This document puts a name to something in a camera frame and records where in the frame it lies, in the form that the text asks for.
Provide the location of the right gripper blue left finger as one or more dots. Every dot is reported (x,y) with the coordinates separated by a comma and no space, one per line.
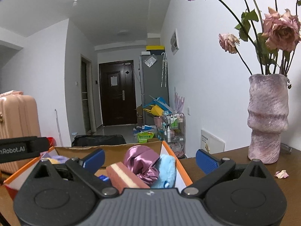
(94,161)

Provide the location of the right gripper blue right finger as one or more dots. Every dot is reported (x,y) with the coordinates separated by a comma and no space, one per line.
(206,162)

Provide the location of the light blue plush toy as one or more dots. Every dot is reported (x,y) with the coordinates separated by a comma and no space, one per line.
(166,165)

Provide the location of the pink satin scrunchie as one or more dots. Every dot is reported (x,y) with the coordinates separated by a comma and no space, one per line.
(141,160)

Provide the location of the purple knit cloth pouch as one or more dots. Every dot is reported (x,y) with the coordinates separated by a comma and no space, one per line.
(47,155)

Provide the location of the yellow white plush toy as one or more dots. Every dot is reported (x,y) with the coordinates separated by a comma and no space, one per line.
(56,161)

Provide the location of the blue small packet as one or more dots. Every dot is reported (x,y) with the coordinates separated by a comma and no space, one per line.
(104,178)

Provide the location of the red cardboard box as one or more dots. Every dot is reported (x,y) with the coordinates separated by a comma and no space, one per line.
(113,154)

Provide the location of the pink ribbed suitcase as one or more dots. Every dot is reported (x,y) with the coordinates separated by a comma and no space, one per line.
(19,116)

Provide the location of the fallen pink petal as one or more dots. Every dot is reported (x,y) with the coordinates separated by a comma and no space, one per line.
(281,174)

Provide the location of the yellow blue bags pile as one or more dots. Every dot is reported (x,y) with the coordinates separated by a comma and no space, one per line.
(157,107)

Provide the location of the purple textured vase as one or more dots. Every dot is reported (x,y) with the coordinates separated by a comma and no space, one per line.
(268,116)

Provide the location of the dark entrance door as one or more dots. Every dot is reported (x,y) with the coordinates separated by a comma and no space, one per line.
(117,93)

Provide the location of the grey refrigerator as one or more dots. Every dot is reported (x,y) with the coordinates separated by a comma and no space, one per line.
(150,79)

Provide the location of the yellow box on refrigerator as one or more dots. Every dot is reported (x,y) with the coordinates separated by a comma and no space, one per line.
(154,47)

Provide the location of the dried pink roses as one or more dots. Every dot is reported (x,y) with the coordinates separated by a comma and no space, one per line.
(274,35)

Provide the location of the wire trolley with bottles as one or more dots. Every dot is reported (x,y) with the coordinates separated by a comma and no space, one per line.
(173,132)

